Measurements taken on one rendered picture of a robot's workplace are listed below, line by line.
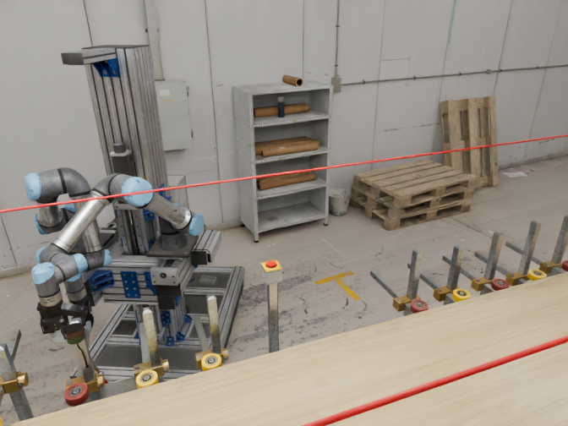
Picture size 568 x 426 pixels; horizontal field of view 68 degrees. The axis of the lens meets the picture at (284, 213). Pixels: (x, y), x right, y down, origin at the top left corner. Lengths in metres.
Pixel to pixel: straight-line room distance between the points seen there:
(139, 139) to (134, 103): 0.18
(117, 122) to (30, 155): 1.96
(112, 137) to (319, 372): 1.55
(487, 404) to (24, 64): 3.83
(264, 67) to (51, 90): 1.94
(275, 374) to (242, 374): 0.13
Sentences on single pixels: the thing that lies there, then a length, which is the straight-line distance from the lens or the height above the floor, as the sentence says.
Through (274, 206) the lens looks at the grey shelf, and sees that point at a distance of 4.88.
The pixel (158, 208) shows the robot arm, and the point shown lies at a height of 1.38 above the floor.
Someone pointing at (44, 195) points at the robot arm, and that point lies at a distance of 2.07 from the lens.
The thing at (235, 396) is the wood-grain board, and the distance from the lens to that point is 1.67.
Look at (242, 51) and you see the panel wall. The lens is 4.36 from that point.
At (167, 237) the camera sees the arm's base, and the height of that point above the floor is 1.11.
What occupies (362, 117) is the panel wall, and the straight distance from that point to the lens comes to 5.17.
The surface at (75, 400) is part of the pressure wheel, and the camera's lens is 1.82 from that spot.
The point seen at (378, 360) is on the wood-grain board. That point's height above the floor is 0.90.
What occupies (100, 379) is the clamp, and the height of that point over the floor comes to 0.87.
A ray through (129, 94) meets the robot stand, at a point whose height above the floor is 1.81.
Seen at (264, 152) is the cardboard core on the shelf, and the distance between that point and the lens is 4.17.
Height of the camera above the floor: 2.15
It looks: 25 degrees down
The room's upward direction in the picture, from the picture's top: 1 degrees counter-clockwise
